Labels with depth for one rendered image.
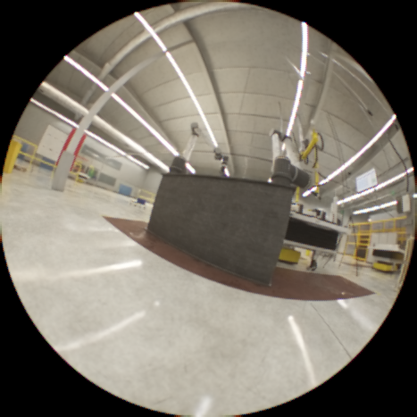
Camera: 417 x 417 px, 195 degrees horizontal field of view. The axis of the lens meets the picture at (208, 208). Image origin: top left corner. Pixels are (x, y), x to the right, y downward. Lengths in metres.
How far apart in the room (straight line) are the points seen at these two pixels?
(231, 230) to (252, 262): 0.35
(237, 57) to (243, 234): 10.07
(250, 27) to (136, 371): 10.33
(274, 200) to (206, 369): 1.17
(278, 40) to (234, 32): 2.47
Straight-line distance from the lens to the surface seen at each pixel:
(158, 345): 0.50
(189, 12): 7.77
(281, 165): 1.31
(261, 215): 1.11
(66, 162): 3.63
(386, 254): 6.05
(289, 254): 2.44
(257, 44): 9.97
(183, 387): 0.46
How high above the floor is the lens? 0.45
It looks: 4 degrees up
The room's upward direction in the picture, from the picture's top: 16 degrees clockwise
